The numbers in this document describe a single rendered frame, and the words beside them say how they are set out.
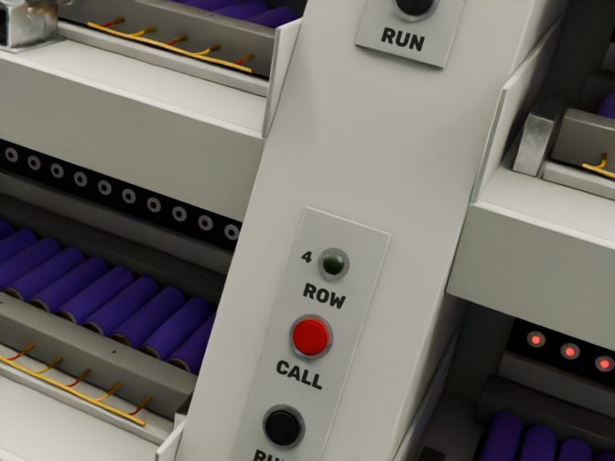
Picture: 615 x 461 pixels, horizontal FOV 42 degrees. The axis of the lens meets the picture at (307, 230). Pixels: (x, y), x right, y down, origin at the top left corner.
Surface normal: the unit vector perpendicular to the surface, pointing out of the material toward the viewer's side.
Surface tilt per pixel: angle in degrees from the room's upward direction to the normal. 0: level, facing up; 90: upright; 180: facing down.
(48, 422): 22
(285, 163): 90
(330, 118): 90
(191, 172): 111
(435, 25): 90
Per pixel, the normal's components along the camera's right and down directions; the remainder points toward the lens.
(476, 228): -0.39, 0.38
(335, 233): -0.30, 0.04
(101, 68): 0.15, -0.87
